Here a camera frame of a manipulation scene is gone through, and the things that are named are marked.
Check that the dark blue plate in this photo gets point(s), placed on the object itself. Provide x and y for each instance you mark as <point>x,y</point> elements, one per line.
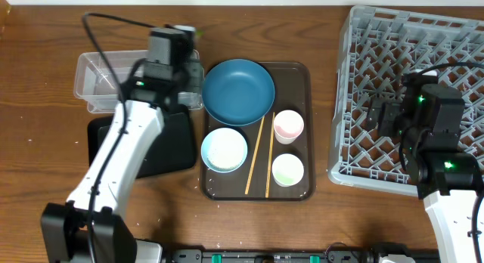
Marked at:
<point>238,92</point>

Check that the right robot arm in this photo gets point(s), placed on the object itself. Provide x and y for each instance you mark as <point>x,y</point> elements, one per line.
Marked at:
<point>427,122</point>

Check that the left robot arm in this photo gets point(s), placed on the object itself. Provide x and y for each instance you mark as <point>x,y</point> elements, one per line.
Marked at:
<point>89,226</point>

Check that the left wooden chopstick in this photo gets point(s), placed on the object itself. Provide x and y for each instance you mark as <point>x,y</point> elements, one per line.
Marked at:
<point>255,153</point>

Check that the light blue small bowl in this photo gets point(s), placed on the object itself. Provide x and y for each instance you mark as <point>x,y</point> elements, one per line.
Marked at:
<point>224,150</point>

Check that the dark brown serving tray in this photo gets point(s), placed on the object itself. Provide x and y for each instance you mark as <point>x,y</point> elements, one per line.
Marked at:
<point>292,92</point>

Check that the black plastic bin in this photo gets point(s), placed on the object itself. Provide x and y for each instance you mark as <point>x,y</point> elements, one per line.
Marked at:
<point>173,150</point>

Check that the grey dishwasher rack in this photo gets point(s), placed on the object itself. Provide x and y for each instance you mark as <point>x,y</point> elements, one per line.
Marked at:
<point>378,46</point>

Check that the white cup with green inside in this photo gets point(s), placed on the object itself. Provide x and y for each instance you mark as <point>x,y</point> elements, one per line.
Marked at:
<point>287,170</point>

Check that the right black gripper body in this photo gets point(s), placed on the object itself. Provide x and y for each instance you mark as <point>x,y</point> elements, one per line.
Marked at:
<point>392,120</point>

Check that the white cup with pink inside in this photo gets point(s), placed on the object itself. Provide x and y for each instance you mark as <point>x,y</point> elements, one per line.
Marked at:
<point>288,126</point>

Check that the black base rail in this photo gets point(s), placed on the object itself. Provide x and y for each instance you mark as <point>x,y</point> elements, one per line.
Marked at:
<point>198,256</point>

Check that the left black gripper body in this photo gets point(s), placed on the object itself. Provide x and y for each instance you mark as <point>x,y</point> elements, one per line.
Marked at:
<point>175,84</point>

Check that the clear plastic bin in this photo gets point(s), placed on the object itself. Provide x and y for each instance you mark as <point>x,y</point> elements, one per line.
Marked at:
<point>95,85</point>

